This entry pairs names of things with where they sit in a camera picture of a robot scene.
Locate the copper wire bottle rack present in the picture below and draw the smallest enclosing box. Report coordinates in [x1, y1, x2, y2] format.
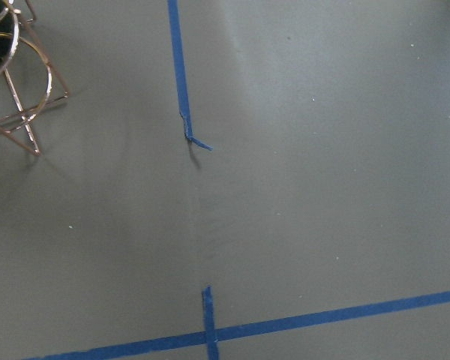
[0, 1, 70, 157]

